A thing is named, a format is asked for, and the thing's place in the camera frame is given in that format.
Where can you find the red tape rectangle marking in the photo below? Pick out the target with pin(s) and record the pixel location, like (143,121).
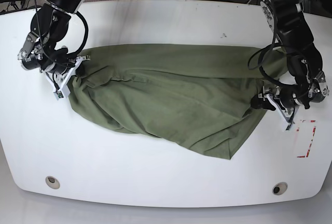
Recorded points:
(305,133)

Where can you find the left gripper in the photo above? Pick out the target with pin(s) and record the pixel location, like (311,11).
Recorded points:
(288,97)

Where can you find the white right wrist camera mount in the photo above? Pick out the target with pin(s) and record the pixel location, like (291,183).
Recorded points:
(60,88)

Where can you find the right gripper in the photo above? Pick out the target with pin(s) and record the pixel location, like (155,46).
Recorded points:
(58,72)

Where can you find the grey table grommet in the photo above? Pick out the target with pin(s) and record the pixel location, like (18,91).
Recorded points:
(280,188)
(52,182)

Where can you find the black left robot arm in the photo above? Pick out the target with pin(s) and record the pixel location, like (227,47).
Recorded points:
(304,62)

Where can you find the right grey table grommet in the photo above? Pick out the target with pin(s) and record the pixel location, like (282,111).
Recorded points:
(280,188)

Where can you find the left grey table grommet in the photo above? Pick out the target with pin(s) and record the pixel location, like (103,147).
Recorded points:
(52,182)

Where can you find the green T-shirt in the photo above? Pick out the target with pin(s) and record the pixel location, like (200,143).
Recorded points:
(197,96)

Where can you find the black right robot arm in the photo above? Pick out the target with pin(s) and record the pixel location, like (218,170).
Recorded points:
(49,26)

